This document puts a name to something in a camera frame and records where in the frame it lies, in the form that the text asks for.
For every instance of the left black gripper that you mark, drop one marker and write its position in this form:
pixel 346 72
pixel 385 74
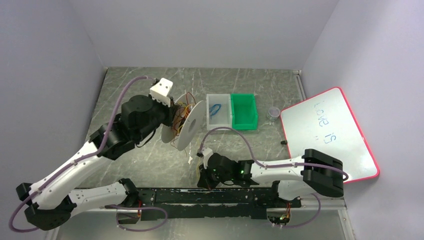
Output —
pixel 170 114

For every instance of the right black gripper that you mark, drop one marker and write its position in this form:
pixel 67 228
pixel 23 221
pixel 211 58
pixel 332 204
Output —
pixel 203 178

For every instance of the white cable spool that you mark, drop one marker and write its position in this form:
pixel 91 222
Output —
pixel 189 119

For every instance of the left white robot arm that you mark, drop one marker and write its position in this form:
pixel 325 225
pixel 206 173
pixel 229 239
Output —
pixel 53 200

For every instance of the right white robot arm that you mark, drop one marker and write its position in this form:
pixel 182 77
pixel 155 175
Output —
pixel 312 172

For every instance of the clear white plastic bin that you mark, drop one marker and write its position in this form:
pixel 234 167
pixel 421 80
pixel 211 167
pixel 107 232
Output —
pixel 218 111

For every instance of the green plastic bin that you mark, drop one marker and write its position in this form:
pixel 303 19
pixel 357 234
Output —
pixel 244 111

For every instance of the small clear plastic jar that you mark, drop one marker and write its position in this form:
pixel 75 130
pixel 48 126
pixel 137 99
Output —
pixel 273 113

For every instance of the pink framed whiteboard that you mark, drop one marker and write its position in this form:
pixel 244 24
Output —
pixel 325 122

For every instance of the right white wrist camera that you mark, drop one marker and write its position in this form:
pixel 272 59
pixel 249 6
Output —
pixel 204 154

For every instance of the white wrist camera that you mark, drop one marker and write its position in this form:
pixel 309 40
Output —
pixel 204 154
pixel 160 91

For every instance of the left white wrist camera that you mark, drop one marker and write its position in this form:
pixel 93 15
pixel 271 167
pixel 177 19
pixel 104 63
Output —
pixel 160 91

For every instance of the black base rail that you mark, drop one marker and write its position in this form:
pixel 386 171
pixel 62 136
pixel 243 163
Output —
pixel 190 203

